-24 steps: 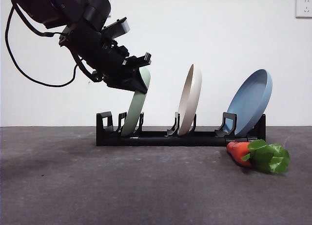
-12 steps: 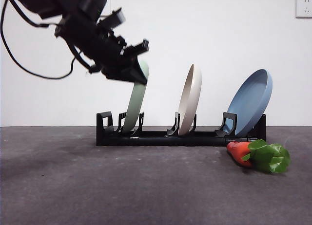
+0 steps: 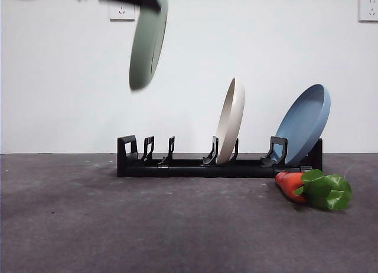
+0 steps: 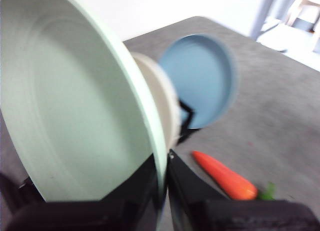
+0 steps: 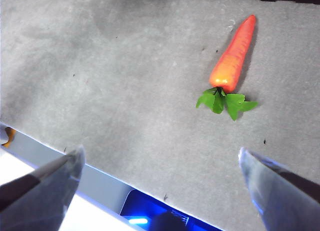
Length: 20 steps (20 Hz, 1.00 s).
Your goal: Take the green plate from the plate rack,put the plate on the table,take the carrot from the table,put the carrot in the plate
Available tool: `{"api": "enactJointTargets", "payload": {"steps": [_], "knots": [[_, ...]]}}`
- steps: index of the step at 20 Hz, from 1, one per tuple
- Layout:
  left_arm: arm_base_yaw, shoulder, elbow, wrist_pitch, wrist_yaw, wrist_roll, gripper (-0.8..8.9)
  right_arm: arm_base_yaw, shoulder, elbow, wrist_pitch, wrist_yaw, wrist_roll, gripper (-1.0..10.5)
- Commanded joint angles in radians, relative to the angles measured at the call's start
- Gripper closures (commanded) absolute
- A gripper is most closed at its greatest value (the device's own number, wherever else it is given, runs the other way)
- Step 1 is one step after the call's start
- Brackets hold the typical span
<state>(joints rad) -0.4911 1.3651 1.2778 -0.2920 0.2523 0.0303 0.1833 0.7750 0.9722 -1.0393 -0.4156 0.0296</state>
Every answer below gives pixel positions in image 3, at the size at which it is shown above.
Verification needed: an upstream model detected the green plate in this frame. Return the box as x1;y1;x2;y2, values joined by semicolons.
129;0;168;92

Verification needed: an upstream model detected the orange carrot with green leaves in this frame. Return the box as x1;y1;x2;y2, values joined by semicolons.
274;168;353;211

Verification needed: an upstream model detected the white plate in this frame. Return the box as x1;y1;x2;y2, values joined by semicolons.
215;77;246;164

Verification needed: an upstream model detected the black plate rack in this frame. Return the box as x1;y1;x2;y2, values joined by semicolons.
117;135;323;178

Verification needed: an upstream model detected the blue plate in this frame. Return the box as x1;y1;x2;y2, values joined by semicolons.
274;83;331;167

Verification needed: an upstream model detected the white wall socket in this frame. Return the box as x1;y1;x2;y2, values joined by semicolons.
358;0;378;22
109;2;136;22

